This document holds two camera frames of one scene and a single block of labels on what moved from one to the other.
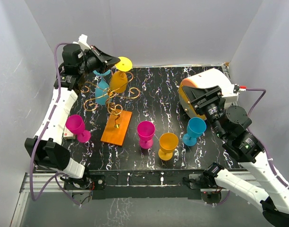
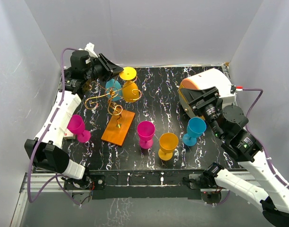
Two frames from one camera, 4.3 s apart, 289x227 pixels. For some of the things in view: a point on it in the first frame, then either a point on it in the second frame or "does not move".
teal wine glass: x=102 y=89 -> x=114 y=90
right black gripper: x=200 y=98 does not move
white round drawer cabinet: x=212 y=78 does not move
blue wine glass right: x=196 y=127 does not move
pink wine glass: x=146 y=130 does not move
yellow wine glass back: x=119 y=80 -> x=130 y=92
